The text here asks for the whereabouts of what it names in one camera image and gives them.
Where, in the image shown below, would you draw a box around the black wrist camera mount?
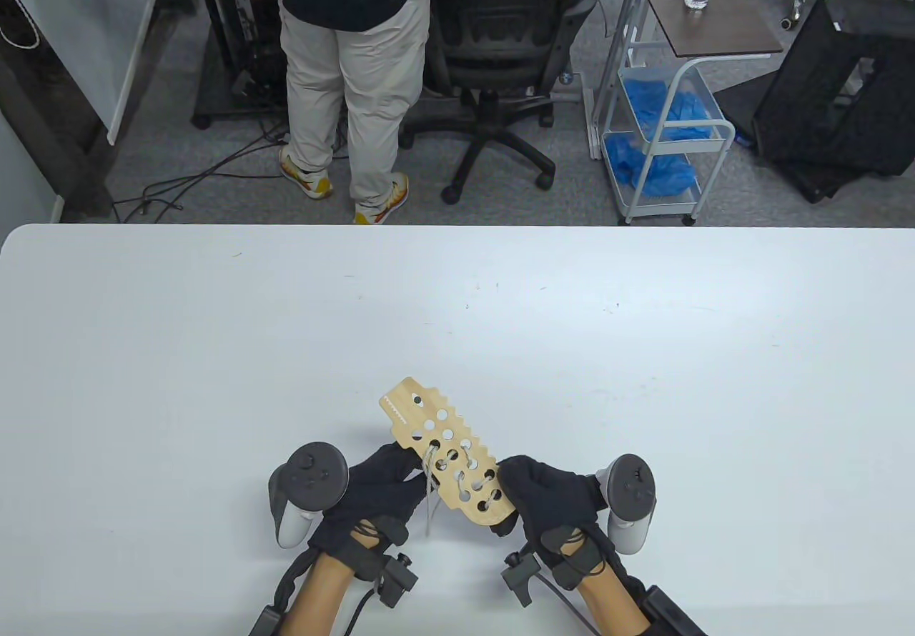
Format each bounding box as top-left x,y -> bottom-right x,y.
500,550 -> 544,608
375,552 -> 420,608

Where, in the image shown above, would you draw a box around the blue plastic bag pile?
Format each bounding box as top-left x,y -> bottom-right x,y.
623,77 -> 719,140
606,134 -> 698,197

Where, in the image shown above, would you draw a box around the person's right hand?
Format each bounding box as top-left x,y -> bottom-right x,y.
492,454 -> 615,580

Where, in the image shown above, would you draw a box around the black office chair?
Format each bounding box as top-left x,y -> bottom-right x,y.
400,0 -> 600,204

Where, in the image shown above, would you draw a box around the white rope with wooden needle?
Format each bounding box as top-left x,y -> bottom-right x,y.
418,439 -> 498,537

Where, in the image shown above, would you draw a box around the white panel board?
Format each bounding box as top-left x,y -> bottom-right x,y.
0,0 -> 172,145

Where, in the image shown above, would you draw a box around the black forearm strap pack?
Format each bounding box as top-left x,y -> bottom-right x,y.
247,547 -> 319,636
625,575 -> 708,636

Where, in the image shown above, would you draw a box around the person's right forearm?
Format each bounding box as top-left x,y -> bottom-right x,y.
575,561 -> 653,636

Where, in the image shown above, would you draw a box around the black floor cables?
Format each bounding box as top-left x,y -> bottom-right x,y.
114,111 -> 301,224

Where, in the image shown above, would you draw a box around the black rolling platform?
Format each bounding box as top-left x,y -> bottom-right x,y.
192,43 -> 290,129

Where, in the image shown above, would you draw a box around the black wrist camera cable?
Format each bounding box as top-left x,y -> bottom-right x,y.
343,586 -> 380,636

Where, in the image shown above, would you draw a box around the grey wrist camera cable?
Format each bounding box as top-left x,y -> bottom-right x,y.
540,572 -> 594,636

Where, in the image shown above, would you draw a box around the white rolling cart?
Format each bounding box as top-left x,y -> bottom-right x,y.
600,57 -> 737,227

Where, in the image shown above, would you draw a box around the wooden crocodile lacing toy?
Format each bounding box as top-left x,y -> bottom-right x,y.
379,377 -> 519,526

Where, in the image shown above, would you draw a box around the black mesh frame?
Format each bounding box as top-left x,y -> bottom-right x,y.
754,0 -> 915,179

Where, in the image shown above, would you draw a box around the white cable loop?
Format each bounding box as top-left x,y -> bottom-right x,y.
0,0 -> 40,49

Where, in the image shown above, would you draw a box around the dark wooden desk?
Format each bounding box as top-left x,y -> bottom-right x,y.
0,0 -> 201,222

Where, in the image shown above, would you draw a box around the black flat board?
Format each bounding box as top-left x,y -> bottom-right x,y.
715,70 -> 887,204

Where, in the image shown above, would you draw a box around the person's left hand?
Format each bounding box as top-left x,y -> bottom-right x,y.
309,443 -> 430,569

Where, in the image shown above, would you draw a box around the person's left forearm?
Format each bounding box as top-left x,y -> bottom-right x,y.
282,550 -> 358,636

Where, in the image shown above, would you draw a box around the grey white handheld controller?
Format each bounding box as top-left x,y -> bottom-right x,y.
269,442 -> 350,550
595,454 -> 657,555

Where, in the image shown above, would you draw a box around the black computer tower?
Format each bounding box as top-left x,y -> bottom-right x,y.
207,0 -> 287,94

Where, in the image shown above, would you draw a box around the brown top side table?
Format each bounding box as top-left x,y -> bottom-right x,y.
586,0 -> 786,162

